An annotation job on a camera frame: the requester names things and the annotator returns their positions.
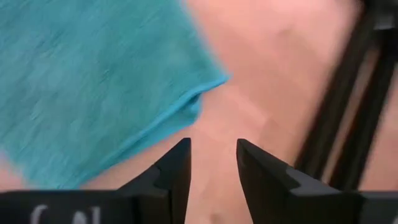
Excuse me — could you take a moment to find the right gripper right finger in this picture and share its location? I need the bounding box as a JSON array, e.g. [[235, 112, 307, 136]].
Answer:
[[236, 138, 364, 224]]

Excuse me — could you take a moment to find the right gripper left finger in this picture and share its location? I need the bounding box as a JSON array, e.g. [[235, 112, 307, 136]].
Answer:
[[118, 138, 192, 224]]

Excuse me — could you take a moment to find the teal blue microfiber towel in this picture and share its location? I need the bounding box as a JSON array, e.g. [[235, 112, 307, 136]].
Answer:
[[0, 0, 231, 190]]

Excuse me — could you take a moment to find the black aluminium table frame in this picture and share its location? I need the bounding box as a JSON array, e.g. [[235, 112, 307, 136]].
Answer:
[[294, 0, 398, 192]]

